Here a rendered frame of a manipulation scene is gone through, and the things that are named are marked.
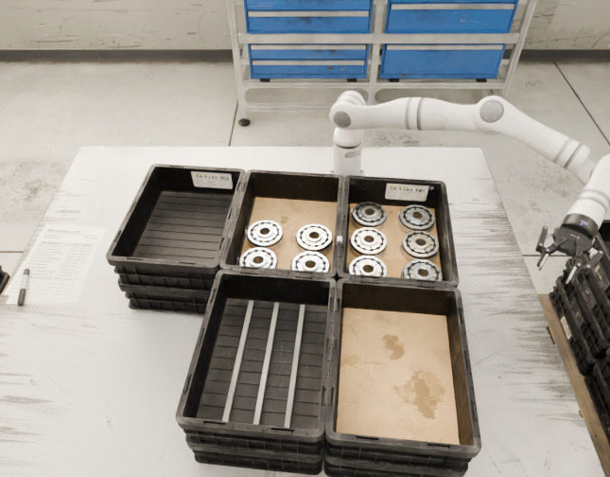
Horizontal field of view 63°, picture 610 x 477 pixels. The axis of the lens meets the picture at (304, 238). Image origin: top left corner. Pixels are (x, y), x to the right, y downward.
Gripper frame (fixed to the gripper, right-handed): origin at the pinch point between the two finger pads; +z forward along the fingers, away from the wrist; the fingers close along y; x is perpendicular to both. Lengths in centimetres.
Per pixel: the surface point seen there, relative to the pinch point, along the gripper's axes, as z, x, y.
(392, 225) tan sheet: -4.0, 22.8, -43.9
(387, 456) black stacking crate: 54, 6, -11
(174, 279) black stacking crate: 48, 8, -79
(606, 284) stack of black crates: -43, 64, 18
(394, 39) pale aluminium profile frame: -148, 87, -129
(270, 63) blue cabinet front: -104, 94, -189
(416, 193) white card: -15.8, 19.9, -42.9
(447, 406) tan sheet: 36.6, 11.5, -5.7
